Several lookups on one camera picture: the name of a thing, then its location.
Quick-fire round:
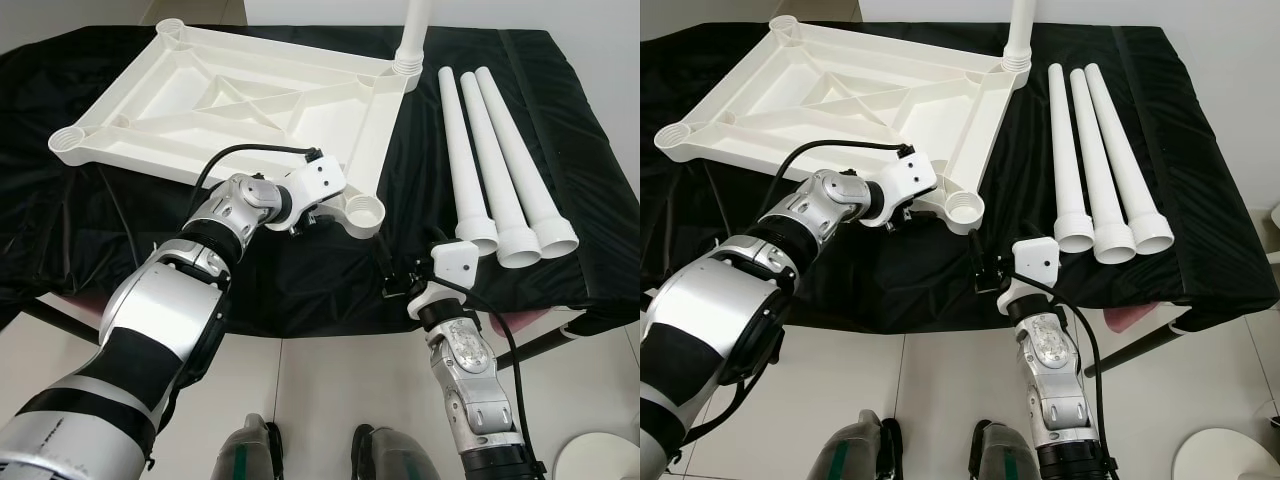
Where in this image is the white plastic table leg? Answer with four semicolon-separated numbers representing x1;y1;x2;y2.
1068;66;1138;266
1003;0;1034;73
1083;62;1176;256
438;68;499;258
474;66;581;261
393;0;431;83
458;70;543;271
1047;62;1097;254

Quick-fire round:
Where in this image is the white plastic table top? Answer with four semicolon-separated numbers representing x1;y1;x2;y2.
47;22;426;241
653;13;1033;236

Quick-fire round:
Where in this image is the black tablecloth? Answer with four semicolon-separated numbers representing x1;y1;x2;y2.
0;25;641;339
640;22;1280;331

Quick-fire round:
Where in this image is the silver robot left leg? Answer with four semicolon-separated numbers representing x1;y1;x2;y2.
808;408;906;480
212;413;286;480

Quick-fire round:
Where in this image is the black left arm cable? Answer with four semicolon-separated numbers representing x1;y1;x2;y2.
188;143;326;201
768;138;919;196

